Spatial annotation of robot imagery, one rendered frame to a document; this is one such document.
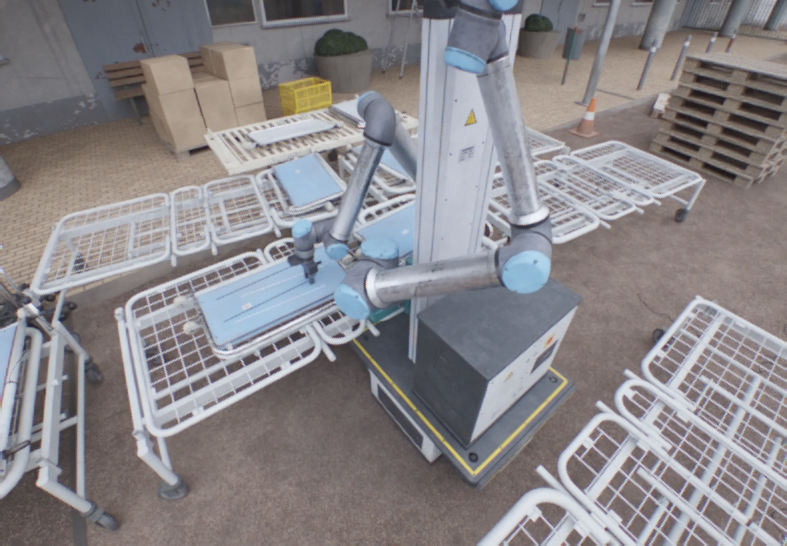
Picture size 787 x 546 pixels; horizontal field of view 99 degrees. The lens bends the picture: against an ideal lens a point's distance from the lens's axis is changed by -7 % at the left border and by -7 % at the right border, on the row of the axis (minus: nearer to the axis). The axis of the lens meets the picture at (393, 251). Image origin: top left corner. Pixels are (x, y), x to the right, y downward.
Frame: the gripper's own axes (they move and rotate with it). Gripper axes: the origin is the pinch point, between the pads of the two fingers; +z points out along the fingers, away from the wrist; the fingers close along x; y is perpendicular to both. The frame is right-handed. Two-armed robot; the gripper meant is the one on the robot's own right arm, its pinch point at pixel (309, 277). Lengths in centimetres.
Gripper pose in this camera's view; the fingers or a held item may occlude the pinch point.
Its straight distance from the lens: 189.7
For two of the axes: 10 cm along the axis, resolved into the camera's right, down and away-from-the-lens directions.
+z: -0.5, 7.4, 6.7
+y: 7.8, -3.9, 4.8
